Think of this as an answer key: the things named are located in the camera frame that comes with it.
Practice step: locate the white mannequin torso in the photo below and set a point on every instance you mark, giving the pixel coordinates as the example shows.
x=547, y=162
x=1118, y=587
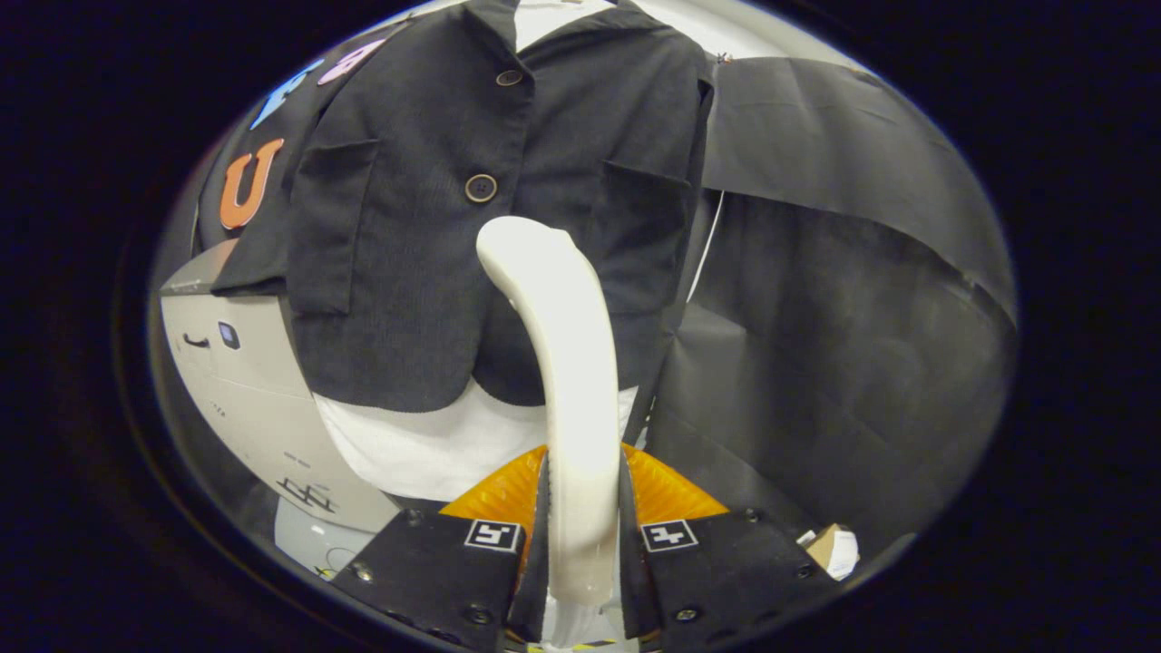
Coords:
x=408, y=444

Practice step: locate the small white cardboard box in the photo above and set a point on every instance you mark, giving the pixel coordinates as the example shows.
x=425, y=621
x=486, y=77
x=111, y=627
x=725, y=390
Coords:
x=834, y=549

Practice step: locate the black backdrop cloth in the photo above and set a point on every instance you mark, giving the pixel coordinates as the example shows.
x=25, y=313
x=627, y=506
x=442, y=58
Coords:
x=816, y=363

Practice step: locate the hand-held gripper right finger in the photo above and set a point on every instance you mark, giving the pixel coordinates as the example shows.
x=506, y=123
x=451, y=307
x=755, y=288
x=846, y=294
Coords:
x=735, y=567

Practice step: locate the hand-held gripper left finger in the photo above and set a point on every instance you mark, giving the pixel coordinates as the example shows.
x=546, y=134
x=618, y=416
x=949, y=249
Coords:
x=435, y=571

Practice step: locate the grey cabinet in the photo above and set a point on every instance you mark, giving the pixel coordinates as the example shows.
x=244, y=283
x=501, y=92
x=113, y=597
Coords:
x=254, y=408

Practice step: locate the white garment steamer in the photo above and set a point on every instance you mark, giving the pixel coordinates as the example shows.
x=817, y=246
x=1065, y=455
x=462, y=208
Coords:
x=580, y=408

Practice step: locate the black jacket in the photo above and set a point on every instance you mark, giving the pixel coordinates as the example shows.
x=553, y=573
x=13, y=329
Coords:
x=408, y=272

